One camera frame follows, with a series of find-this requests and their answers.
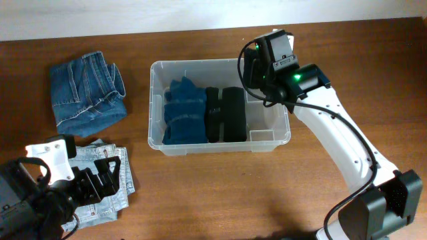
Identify left black cable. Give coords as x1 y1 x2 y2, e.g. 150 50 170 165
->
61 213 81 240

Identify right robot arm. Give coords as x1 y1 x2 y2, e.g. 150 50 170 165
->
250 30 423 239

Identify dark blue jeans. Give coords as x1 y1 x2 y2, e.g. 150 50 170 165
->
49 51 127 137

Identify teal shirt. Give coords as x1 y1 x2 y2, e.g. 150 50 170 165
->
162 77 207 145

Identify black garment with print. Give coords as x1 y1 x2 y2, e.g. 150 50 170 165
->
205 87 247 143

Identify dark green garment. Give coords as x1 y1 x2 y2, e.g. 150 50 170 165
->
243 49 265 89

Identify black cable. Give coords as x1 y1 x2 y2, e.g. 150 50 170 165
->
237 39 380 240
61 213 81 240

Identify light blue jeans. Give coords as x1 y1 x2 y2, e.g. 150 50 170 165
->
62 139 135 231

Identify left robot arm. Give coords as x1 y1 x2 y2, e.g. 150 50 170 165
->
1 157 121 239

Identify right black cable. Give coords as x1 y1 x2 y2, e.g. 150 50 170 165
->
237 39 380 240

